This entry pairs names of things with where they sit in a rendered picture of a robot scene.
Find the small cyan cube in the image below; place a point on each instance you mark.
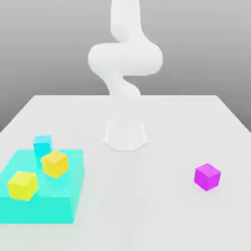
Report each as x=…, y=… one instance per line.
x=42, y=147

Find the small orange-yellow cube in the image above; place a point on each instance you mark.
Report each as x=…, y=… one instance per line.
x=55, y=164

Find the small lemon yellow cube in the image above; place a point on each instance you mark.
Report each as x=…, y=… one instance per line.
x=22, y=186

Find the large turquoise box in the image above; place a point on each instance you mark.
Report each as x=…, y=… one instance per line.
x=49, y=205

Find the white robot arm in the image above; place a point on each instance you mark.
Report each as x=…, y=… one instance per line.
x=125, y=58

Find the small magenta cube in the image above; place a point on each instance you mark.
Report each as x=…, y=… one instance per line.
x=207, y=177

